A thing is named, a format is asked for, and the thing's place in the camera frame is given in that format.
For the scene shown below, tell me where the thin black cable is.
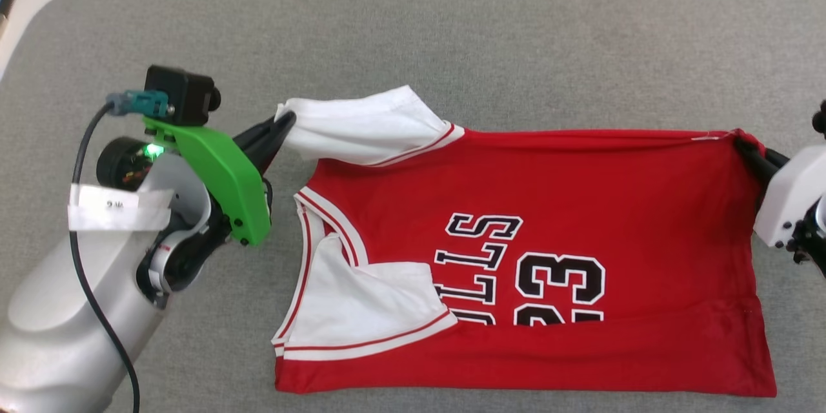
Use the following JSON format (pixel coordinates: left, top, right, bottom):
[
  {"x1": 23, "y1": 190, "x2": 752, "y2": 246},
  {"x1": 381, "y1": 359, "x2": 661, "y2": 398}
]
[{"x1": 69, "y1": 101, "x2": 142, "y2": 413}]

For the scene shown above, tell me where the white paper label tag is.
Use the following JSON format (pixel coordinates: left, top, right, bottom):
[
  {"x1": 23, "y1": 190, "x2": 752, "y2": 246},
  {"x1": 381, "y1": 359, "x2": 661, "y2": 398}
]
[{"x1": 67, "y1": 183, "x2": 176, "y2": 232}]

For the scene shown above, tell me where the red white basketball jersey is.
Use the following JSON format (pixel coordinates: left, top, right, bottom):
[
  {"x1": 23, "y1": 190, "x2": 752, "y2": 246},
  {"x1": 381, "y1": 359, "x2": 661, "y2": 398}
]
[{"x1": 270, "y1": 84, "x2": 779, "y2": 398}]

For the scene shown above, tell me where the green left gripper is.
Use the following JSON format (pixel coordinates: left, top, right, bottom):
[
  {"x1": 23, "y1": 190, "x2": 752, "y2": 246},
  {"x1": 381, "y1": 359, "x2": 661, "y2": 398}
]
[{"x1": 141, "y1": 111, "x2": 297, "y2": 248}]

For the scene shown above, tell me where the teal cable connector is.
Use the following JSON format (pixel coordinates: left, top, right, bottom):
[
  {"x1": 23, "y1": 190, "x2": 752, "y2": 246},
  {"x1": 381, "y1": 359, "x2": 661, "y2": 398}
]
[{"x1": 106, "y1": 90, "x2": 176, "y2": 119}]

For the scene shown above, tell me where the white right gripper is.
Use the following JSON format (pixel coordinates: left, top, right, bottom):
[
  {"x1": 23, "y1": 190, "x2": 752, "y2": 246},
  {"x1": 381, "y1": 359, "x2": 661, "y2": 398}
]
[{"x1": 734, "y1": 136, "x2": 826, "y2": 248}]

